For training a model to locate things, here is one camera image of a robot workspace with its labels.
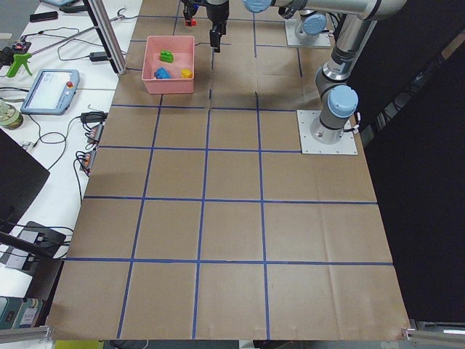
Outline aluminium frame post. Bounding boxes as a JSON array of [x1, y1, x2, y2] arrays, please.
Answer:
[[83, 0, 127, 76]]

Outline red toy block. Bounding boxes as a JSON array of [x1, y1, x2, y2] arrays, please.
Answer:
[[185, 19, 197, 27]]

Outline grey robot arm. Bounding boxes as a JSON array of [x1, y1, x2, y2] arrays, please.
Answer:
[[243, 0, 406, 145], [182, 1, 327, 48]]

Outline blue toy block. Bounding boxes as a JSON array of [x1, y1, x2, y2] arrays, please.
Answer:
[[153, 67, 172, 79]]

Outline black power adapter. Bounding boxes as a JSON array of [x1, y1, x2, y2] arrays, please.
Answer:
[[89, 52, 108, 62]]

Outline black monitor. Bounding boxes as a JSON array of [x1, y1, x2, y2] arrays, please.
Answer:
[[0, 131, 50, 233]]

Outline blue teach pendant tablet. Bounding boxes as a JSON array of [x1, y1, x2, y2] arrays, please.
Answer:
[[20, 69, 80, 116]]

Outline left usb hub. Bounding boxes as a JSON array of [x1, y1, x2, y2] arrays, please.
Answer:
[[85, 124, 104, 144]]

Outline yellow toy block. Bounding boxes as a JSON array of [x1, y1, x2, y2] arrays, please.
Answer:
[[181, 69, 193, 79]]

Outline brown paper table mat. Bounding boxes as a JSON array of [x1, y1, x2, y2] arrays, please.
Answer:
[[47, 1, 408, 340]]

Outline green toy block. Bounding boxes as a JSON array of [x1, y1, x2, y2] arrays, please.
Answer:
[[159, 50, 174, 63]]

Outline black power brick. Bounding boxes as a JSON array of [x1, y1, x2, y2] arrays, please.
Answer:
[[80, 111, 108, 124]]

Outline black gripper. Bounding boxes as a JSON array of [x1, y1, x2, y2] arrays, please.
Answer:
[[182, 0, 200, 21], [206, 0, 230, 53]]

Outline black camera stand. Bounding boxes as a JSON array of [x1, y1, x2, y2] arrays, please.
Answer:
[[1, 220, 67, 258]]

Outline usb hub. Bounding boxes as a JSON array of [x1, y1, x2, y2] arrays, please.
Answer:
[[85, 124, 104, 144], [76, 149, 97, 175]]

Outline pink plastic box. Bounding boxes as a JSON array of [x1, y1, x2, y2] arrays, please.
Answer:
[[142, 36, 195, 95]]

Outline right usb hub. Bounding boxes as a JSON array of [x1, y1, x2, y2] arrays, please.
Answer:
[[76, 149, 97, 175]]

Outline black mobile phone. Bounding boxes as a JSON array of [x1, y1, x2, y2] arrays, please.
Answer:
[[29, 11, 58, 23]]

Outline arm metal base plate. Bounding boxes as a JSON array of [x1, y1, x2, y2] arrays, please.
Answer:
[[284, 19, 331, 49], [296, 110, 358, 156]]

